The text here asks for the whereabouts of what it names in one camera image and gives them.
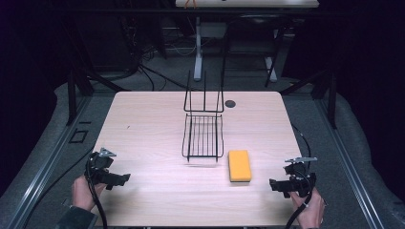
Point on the person's left hand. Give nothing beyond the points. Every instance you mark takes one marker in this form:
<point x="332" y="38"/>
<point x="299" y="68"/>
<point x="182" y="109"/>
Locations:
<point x="83" y="192"/>

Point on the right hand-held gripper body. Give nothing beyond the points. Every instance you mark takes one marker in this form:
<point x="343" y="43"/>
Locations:
<point x="301" y="178"/>

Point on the black metal frame stand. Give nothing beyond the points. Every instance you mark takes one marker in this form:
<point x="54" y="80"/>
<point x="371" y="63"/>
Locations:
<point x="72" y="98"/>
<point x="331" y="101"/>

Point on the person's right hand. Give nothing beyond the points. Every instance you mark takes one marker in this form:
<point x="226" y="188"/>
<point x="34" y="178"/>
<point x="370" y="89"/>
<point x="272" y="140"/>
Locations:
<point x="310" y="210"/>

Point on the yellow sponge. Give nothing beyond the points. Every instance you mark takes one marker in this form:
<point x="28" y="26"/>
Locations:
<point x="239" y="165"/>

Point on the white-legged background table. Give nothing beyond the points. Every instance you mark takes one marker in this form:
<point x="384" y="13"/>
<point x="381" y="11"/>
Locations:
<point x="248" y="3"/>

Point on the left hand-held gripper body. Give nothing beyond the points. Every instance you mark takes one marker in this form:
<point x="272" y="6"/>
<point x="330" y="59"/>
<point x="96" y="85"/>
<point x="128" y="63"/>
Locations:
<point x="99" y="165"/>

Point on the black table grommet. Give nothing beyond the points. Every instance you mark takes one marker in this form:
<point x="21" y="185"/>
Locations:
<point x="230" y="103"/>

